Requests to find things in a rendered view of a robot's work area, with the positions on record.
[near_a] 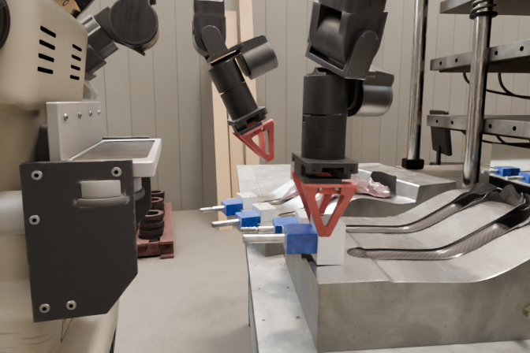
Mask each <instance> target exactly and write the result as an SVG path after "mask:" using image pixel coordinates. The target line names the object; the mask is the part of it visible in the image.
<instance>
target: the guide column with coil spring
mask: <svg viewBox="0 0 530 353"><path fill-rule="evenodd" d="M476 1H477V0H476ZM493 1H494V0H488V1H483V2H478V3H476V4H475V7H477V6H482V5H487V4H493ZM482 11H493V6H492V7H485V8H481V9H477V10H475V13H477V12H482ZM491 22H492V16H479V17H474V25H473V37H472V57H471V68H470V79H469V90H468V111H467V122H466V133H465V153H464V165H463V176H462V187H464V188H472V187H473V186H474V185H475V184H477V183H479V179H480V160H481V150H482V140H483V119H484V110H485V101H486V90H487V71H488V60H489V49H490V41H491Z"/></svg>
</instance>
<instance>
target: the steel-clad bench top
mask: <svg viewBox="0 0 530 353"><path fill-rule="evenodd" d="M237 175H238V181H239V188H240V193H241V192H249V191H250V192H251V193H253V194H254V195H266V194H268V193H271V192H273V191H274V190H276V189H278V188H280V187H281V186H282V185H283V184H285V183H287V182H288V181H290V165H237ZM246 248H247V255H248V268H249V274H250V281H251V288H252V301H253V308H254V315H255V321H256V334H257V341H258V348H259V353H318V352H317V350H316V348H315V345H314V342H313V339H312V335H311V333H310V331H309V328H308V324H307V322H306V319H305V317H304V313H303V310H302V308H301V305H300V302H299V299H298V297H297V293H296V290H295V288H294V286H293V282H292V279H291V276H290V274H289V271H288V268H287V265H286V254H281V255H272V256H267V257H265V256H264V255H263V254H262V253H261V252H260V251H259V250H258V249H257V248H256V247H255V246H254V245H253V244H252V243H247V244H246ZM320 353H530V340H510V341H497V342H484V343H471V344H447V345H434V346H421V347H396V348H383V349H371V350H358V351H333V352H320Z"/></svg>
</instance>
